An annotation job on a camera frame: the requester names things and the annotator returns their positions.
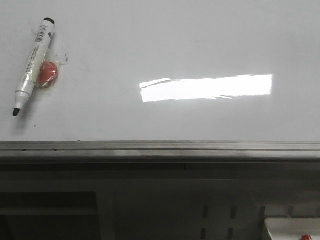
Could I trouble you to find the red round magnet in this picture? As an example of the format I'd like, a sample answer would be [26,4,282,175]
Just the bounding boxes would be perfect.
[37,61,59,88]

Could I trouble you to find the white black whiteboard marker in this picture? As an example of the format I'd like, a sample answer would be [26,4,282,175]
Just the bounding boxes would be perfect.
[13,17,55,117]

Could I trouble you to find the white whiteboard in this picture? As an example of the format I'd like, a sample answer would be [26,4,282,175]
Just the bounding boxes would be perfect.
[0,0,320,142]

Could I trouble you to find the white slotted metal panel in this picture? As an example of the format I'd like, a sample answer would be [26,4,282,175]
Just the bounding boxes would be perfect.
[95,178,320,240]

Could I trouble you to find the small red object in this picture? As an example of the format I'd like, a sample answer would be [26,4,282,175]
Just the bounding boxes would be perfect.
[301,234,312,240]

